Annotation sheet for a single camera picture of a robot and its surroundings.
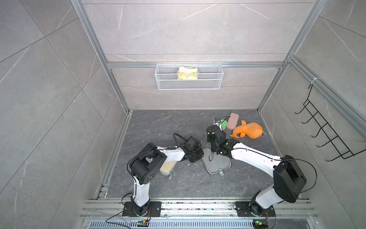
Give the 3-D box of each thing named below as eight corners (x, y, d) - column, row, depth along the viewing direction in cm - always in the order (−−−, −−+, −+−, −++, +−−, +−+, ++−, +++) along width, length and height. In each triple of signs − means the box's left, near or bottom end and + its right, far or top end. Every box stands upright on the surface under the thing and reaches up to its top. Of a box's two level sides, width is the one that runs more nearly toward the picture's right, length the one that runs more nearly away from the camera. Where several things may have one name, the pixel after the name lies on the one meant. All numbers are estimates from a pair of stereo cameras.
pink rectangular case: (225, 128, 110) (226, 126, 108) (230, 114, 119) (231, 111, 117) (235, 131, 108) (236, 129, 106) (239, 116, 117) (240, 114, 115)
